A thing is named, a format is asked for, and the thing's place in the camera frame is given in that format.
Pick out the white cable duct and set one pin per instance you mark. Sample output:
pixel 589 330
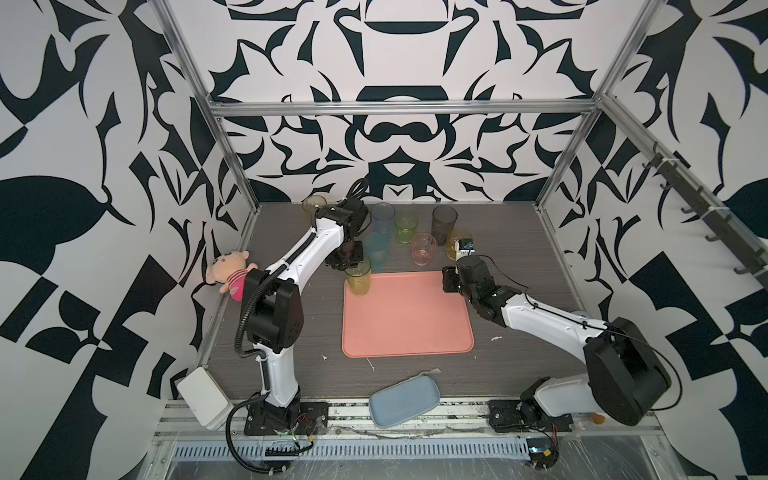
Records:
pixel 389 449

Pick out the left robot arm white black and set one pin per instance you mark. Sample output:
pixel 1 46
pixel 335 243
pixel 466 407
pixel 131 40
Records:
pixel 272 317

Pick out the tall amber glass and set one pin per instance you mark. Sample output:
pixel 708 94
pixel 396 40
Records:
pixel 312 203

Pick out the tall dark grey glass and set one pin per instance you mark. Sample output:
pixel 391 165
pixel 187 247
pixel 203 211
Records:
pixel 444 218

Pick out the teal frosted cup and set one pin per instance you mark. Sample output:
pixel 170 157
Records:
pixel 376 248

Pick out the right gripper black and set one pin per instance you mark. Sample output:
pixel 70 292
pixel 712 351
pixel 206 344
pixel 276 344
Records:
pixel 448 277

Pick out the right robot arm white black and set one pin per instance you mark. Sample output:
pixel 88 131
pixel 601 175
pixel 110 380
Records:
pixel 625 376

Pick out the small green glass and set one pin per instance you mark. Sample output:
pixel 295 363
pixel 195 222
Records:
pixel 405 224

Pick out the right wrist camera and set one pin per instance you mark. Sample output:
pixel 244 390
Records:
pixel 464 247

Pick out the wall hook rail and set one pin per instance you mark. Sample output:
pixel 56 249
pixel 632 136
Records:
pixel 700 203

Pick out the small green circuit board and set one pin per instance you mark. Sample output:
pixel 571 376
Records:
pixel 542 454

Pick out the pink plastic tray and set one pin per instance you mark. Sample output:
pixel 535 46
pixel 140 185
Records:
pixel 405 314

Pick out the small yellow glass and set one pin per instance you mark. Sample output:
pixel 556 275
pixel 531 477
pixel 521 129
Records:
pixel 451 243

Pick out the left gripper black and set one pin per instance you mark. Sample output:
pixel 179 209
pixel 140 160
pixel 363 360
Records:
pixel 333 260

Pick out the small pink glass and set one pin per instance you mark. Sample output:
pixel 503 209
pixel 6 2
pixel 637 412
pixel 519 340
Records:
pixel 423 247

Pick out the tall blue glass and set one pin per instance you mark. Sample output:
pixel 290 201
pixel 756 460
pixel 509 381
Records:
pixel 382 216

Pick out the white control box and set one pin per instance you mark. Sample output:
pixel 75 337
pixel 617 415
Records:
pixel 205 398

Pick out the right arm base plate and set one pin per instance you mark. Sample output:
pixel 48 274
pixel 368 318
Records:
pixel 507 416

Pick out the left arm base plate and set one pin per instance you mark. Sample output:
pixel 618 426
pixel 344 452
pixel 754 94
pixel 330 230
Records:
pixel 299 418

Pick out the pink plush doll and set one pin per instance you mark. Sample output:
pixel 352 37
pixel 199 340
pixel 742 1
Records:
pixel 229 272

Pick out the tall green glass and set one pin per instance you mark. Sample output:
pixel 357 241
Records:
pixel 358 277

